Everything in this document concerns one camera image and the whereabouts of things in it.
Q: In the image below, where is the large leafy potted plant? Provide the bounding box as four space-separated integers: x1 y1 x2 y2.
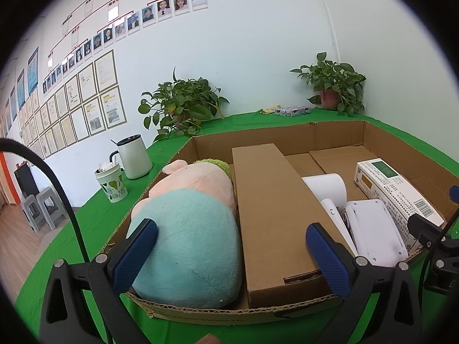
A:
138 67 230 144

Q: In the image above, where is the black cabinet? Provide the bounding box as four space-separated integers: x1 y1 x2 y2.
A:
14 165 38 198

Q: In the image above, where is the grey plastic stool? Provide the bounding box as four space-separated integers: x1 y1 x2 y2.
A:
36 186 69 229
20 194 44 233

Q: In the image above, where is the floral tissue packet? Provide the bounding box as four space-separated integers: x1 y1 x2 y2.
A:
274 106 312 117

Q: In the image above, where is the thin black cable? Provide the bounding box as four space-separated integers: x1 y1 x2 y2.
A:
419 211 459 288

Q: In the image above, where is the thick black cable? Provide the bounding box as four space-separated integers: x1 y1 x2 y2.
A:
0 138 91 263

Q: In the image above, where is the wall of framed certificates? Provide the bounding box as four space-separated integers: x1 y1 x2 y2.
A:
0 49 128 160

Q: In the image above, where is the large cardboard tray box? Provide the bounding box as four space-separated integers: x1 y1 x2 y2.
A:
97 120 459 327

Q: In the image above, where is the white electric kettle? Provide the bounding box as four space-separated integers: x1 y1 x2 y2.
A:
108 134 153 180

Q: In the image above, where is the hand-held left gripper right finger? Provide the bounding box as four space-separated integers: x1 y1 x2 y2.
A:
305 222 422 344

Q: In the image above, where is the white cup with leaf print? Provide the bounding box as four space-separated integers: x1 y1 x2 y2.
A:
94 161 129 203

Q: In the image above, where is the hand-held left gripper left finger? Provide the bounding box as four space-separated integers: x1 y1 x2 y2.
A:
39 218 159 344

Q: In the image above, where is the white handheld fan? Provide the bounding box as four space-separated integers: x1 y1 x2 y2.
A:
302 174 407 267

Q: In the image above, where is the green tablecloth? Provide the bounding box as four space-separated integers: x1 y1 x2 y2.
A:
14 109 459 344

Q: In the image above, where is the long cardboard box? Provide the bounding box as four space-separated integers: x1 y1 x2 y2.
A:
231 143 339 309

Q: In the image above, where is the white medicine box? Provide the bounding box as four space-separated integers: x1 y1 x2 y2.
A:
353 158 446 257

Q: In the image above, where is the potted plant in terracotta pot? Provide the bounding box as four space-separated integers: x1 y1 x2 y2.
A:
290 52 367 117

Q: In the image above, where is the portrait photo wall chart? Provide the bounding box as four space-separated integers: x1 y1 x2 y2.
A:
42 0 209 95

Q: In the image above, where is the pink and teal plush pig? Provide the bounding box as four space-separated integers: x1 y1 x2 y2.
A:
126 158 242 309

